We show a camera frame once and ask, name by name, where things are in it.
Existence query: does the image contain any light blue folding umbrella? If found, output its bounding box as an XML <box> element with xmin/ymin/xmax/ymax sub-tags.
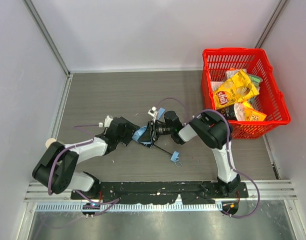
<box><xmin>132</xmin><ymin>107</ymin><xmax>182</xmax><ymax>167</ymax></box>

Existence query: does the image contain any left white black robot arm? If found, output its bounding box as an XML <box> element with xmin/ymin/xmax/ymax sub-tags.
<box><xmin>32</xmin><ymin>115</ymin><xmax>140</xmax><ymax>195</ymax></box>

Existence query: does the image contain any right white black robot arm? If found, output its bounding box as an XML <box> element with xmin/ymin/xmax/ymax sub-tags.
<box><xmin>133</xmin><ymin>109</ymin><xmax>241</xmax><ymax>197</ymax></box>

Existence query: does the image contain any green bottle beige cap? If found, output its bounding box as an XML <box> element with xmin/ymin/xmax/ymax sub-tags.
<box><xmin>45</xmin><ymin>137</ymin><xmax>64</xmax><ymax>148</ymax></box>

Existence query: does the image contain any white red snack packet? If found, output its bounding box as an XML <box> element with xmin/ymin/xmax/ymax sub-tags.
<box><xmin>210</xmin><ymin>81</ymin><xmax>223</xmax><ymax>92</ymax></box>

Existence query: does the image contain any black snack bag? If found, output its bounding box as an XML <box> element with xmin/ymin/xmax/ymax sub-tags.
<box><xmin>217</xmin><ymin>103</ymin><xmax>238</xmax><ymax>121</ymax></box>

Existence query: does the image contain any red plastic shopping basket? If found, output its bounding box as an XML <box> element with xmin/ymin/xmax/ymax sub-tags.
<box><xmin>201</xmin><ymin>47</ymin><xmax>291</xmax><ymax>139</ymax></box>

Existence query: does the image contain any yellow Lays chip bag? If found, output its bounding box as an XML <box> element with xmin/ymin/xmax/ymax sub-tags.
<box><xmin>213</xmin><ymin>69</ymin><xmax>260</xmax><ymax>109</ymax></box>

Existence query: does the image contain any yellow orange snack bag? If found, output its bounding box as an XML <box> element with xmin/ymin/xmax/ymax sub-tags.
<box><xmin>234</xmin><ymin>101</ymin><xmax>267</xmax><ymax>122</ymax></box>

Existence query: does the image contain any green snack packet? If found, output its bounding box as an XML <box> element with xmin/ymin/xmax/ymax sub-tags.
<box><xmin>248</xmin><ymin>74</ymin><xmax>263</xmax><ymax>87</ymax></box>

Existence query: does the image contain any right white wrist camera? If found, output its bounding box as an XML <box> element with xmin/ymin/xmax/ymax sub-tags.
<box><xmin>148</xmin><ymin>106</ymin><xmax>158</xmax><ymax>123</ymax></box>

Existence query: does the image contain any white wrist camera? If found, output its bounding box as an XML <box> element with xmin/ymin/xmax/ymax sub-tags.
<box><xmin>148</xmin><ymin>106</ymin><xmax>158</xmax><ymax>123</ymax></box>
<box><xmin>98</xmin><ymin>115</ymin><xmax>114</xmax><ymax>128</ymax></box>

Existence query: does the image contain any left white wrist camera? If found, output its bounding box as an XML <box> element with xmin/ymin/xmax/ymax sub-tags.
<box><xmin>98</xmin><ymin>115</ymin><xmax>114</xmax><ymax>128</ymax></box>

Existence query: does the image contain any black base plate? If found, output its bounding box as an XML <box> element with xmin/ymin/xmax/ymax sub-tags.
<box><xmin>68</xmin><ymin>181</ymin><xmax>249</xmax><ymax>205</ymax></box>

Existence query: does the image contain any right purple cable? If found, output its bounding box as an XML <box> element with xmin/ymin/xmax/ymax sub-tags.
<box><xmin>156</xmin><ymin>97</ymin><xmax>261</xmax><ymax>221</ymax></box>

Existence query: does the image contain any aluminium front rail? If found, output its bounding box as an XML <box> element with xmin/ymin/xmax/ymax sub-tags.
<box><xmin>35</xmin><ymin>201</ymin><xmax>222</xmax><ymax>213</ymax></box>

